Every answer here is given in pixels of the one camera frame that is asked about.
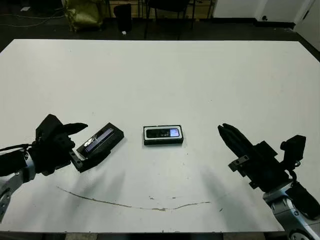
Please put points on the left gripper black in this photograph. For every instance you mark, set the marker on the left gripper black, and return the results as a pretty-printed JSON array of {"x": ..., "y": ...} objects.
[{"x": 51, "y": 150}]

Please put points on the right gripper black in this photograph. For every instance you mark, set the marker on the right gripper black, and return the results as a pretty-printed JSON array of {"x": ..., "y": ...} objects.
[{"x": 267, "y": 170}]

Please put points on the black box lid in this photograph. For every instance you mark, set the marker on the black box lid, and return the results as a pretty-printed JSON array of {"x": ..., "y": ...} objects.
[{"x": 100, "y": 142}]

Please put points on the slim black camera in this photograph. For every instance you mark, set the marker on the slim black camera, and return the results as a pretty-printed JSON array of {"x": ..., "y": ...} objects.
[{"x": 160, "y": 133}]

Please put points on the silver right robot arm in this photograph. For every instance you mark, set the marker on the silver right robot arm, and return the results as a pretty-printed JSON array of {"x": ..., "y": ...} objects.
[{"x": 287, "y": 207}]

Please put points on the black box with white insert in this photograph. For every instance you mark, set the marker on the black box with white insert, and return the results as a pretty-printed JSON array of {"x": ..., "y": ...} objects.
[{"x": 145, "y": 142}]

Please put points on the black round door stop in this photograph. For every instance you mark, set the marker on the black round door stop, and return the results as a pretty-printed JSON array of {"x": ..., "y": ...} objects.
[{"x": 264, "y": 17}]

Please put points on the yellow green sack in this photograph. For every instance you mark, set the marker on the yellow green sack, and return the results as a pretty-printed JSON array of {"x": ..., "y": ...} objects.
[{"x": 83, "y": 15}]

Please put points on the black waste bin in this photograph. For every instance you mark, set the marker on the black waste bin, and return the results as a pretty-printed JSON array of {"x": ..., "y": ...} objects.
[{"x": 123, "y": 17}]

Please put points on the white door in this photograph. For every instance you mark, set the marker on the white door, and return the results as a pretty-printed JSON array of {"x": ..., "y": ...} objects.
[{"x": 311, "y": 27}]

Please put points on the black mesh office chair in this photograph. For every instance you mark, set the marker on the black mesh office chair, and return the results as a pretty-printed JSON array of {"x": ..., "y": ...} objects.
[{"x": 147, "y": 25}]

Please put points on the white paper sheet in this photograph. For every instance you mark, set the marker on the white paper sheet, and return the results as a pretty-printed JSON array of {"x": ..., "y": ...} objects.
[{"x": 25, "y": 9}]

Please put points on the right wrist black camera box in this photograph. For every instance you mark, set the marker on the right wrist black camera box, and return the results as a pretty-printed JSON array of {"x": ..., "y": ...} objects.
[{"x": 295, "y": 147}]

